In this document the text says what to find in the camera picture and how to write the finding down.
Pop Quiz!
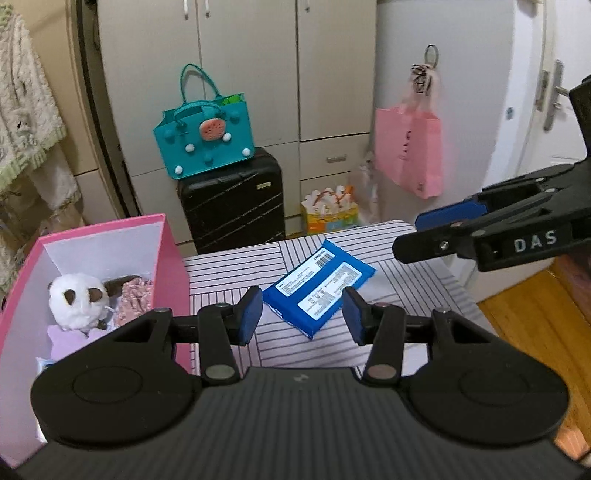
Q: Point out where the blue wet wipes pack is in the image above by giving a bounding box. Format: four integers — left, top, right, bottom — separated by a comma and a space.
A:
263, 240, 376, 339

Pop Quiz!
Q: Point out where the pink floral cloth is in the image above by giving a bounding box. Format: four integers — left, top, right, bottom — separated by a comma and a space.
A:
113, 278, 153, 327

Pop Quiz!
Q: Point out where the white brown plush ball toy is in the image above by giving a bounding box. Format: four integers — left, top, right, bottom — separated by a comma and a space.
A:
48, 273, 109, 333

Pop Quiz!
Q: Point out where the purple plush toy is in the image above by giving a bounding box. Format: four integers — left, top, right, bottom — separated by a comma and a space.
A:
46, 325, 110, 362

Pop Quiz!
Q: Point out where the white soft cotton tissue pack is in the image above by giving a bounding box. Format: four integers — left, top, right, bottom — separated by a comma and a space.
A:
36, 357, 55, 375

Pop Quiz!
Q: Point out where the striped table cloth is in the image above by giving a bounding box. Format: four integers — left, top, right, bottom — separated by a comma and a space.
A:
184, 221, 492, 373

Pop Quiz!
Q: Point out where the pink hanging shopping bag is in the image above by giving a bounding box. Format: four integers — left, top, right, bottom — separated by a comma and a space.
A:
374, 64, 443, 200

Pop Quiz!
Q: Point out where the pink cardboard storage box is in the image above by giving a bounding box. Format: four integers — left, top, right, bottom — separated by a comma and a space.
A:
1, 214, 190, 466

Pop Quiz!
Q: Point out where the black suitcase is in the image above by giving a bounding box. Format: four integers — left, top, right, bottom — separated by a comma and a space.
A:
177, 148, 286, 254

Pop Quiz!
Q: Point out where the teal felt handbag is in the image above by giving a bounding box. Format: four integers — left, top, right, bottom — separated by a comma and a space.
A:
153, 63, 256, 180

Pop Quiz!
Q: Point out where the white door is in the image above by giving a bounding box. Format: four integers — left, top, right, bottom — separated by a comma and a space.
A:
515, 1, 590, 174

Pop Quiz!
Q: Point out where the beige three-door wardrobe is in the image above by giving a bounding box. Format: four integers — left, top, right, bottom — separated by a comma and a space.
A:
96, 1, 377, 248

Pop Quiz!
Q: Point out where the cream fluffy cardigan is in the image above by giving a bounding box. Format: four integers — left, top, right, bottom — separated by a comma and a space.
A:
1, 3, 80, 211

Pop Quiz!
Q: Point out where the silver door handle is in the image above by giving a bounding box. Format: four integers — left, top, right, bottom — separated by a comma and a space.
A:
543, 60, 569, 132

